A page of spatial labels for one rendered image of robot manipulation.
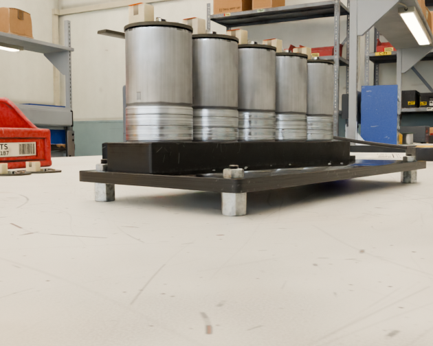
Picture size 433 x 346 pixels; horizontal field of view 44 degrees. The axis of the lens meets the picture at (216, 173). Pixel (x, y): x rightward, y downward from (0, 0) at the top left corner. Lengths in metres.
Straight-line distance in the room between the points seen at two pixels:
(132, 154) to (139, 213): 0.03
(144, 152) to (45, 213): 0.04
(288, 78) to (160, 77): 0.08
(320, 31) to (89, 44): 2.67
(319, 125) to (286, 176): 0.11
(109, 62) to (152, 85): 5.96
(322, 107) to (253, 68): 0.06
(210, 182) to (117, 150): 0.05
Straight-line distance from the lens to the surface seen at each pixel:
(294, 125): 0.25
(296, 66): 0.26
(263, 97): 0.23
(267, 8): 4.76
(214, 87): 0.21
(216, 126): 0.21
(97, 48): 6.27
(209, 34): 0.21
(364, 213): 0.16
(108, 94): 6.11
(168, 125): 0.19
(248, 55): 0.23
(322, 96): 0.28
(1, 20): 3.33
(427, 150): 0.57
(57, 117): 3.39
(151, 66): 0.19
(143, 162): 0.18
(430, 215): 0.16
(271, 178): 0.16
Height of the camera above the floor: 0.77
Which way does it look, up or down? 4 degrees down
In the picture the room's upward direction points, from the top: straight up
